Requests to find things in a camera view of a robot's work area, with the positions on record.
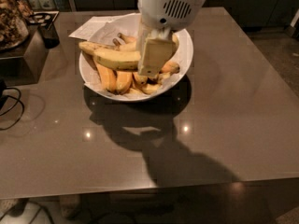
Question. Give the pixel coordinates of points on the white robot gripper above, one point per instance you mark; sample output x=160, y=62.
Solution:
x=169, y=8

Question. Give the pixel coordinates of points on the white paper bowl liner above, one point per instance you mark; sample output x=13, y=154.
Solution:
x=128, y=25

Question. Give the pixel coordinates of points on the banana at right rim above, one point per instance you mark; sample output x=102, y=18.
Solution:
x=170, y=67

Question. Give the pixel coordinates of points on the long spotted yellow banana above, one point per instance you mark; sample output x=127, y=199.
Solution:
x=90, y=47

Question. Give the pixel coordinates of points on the white bowl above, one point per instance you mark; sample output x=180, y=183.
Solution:
x=108, y=62

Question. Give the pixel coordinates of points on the orange banana middle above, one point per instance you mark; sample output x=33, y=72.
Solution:
x=123, y=82

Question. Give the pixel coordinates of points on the orange banana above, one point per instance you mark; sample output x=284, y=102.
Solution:
x=123, y=82
x=107, y=77

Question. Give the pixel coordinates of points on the small banana bottom right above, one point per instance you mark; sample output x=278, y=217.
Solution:
x=150, y=88

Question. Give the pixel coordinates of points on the orange banana left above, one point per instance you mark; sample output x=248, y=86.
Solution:
x=107, y=77

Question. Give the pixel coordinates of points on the white paper sheet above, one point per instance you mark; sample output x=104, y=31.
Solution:
x=95, y=26

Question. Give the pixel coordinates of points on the black mug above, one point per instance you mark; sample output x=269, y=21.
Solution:
x=49, y=37

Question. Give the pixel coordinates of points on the black patterned coaster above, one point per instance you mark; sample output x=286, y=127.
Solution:
x=45, y=19

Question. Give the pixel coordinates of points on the dark square box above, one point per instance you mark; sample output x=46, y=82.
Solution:
x=24, y=64

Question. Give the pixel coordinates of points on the glass jar of snacks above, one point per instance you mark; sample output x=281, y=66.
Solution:
x=13, y=28

